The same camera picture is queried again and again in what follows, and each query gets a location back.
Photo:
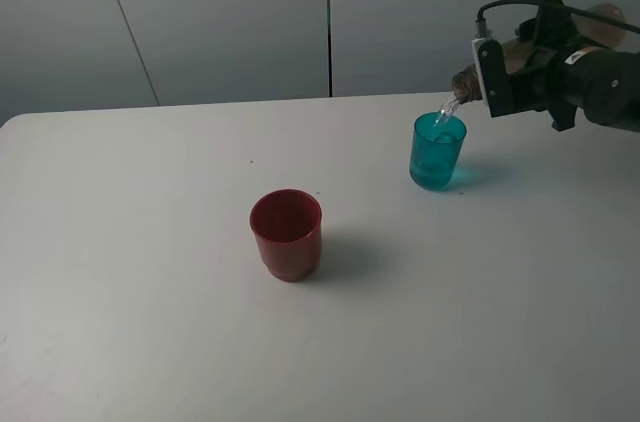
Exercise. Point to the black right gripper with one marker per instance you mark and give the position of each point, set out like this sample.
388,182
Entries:
539,57

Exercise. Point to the brown transparent plastic bottle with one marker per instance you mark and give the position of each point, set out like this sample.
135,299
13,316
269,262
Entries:
561,60

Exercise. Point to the teal transparent plastic cup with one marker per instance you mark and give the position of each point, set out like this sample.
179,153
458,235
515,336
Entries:
435,150

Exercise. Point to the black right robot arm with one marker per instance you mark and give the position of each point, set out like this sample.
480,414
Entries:
575,63

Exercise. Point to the red plastic cup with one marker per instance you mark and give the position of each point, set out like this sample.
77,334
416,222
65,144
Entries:
287,228

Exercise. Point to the wrist camera with black bracket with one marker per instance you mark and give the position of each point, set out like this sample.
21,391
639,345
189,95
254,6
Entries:
491,71

